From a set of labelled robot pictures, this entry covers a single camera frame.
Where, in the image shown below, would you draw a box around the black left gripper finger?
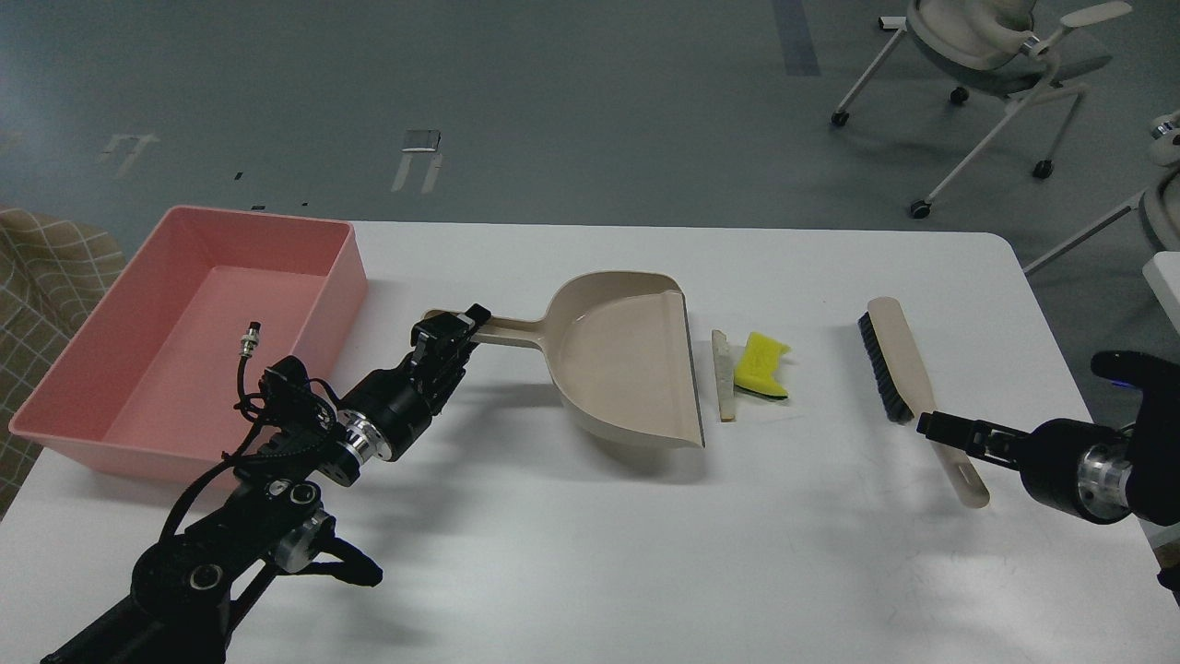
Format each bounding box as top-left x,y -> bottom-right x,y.
455,303 -> 490,379
409,314 -> 473,410

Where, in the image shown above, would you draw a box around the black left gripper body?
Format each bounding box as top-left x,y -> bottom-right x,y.
337,362 -> 443,464

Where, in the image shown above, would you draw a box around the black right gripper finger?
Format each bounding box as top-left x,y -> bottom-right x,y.
917,410 -> 1030,462

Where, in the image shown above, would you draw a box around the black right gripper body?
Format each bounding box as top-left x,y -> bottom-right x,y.
1020,419 -> 1132,525

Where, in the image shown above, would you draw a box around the beige plastic dustpan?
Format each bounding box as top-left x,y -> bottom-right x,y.
476,270 -> 704,449

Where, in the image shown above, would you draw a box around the beige hand brush black bristles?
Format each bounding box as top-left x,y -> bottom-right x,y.
858,297 -> 991,509

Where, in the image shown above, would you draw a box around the yellow sponge piece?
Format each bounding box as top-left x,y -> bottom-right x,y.
733,331 -> 792,400

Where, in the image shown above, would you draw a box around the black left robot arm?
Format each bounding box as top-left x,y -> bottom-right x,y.
45,305 -> 490,663

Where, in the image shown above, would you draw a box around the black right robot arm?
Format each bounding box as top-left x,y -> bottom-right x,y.
917,351 -> 1179,527

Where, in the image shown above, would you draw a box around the pink plastic bin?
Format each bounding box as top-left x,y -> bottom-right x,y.
9,208 -> 368,486

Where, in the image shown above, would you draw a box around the beige checkered cloth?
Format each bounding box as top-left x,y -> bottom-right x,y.
1,206 -> 126,514

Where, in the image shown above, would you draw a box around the white office chair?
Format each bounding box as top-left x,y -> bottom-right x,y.
830,1 -> 1133,219

